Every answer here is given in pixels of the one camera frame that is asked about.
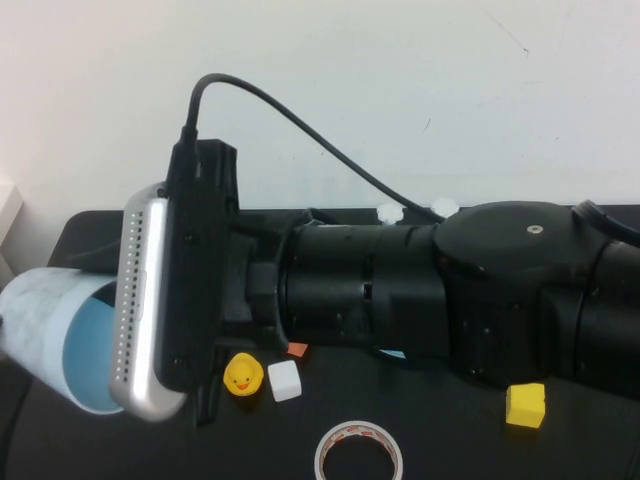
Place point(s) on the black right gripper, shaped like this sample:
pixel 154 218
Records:
pixel 250 295

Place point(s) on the light blue plastic cup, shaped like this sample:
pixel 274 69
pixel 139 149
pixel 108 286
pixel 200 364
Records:
pixel 35 320

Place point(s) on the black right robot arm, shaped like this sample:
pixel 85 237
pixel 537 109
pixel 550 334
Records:
pixel 450 290

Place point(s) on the yellow rubber duck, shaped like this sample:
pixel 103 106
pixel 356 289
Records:
pixel 242 376

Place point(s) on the orange foam cube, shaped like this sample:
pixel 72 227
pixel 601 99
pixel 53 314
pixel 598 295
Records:
pixel 297 349

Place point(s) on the white foam cube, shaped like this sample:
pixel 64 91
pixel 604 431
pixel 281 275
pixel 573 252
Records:
pixel 285 382

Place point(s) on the white tape roll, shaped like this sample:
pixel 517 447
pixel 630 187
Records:
pixel 395 452

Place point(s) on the yellow foam cube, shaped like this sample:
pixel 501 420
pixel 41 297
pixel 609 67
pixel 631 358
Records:
pixel 524 406

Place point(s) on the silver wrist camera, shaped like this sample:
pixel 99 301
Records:
pixel 140 310

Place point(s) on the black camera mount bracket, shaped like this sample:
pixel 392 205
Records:
pixel 195 260

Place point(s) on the blue four-post cup stand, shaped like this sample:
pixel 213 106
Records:
pixel 390 212

